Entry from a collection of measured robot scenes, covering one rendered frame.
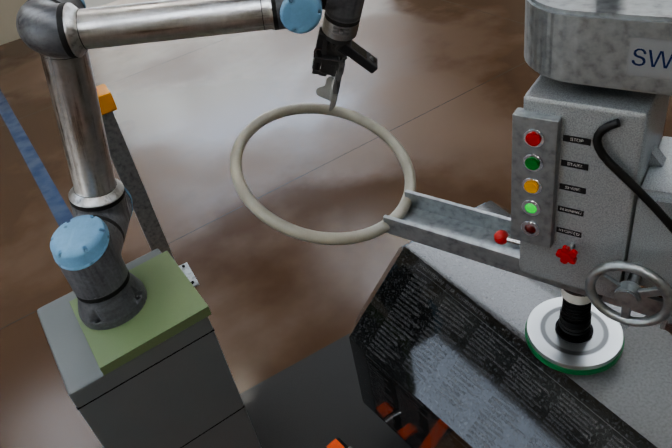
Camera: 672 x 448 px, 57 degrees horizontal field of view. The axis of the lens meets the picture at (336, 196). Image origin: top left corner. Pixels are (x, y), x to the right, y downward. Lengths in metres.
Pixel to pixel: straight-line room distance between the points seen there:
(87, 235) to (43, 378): 1.52
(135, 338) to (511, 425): 0.99
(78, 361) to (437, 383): 0.97
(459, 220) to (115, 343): 0.96
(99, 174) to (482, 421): 1.18
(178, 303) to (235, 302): 1.25
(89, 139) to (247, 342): 1.42
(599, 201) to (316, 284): 2.02
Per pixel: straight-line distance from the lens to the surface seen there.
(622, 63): 1.05
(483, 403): 1.69
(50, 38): 1.47
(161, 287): 1.90
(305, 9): 1.38
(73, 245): 1.73
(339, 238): 1.47
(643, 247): 1.24
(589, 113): 1.10
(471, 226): 1.55
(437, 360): 1.77
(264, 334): 2.87
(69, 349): 1.91
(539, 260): 1.32
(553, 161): 1.14
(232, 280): 3.17
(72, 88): 1.67
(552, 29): 1.06
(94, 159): 1.77
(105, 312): 1.83
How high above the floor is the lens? 2.08
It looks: 36 degrees down
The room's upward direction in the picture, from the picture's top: 11 degrees counter-clockwise
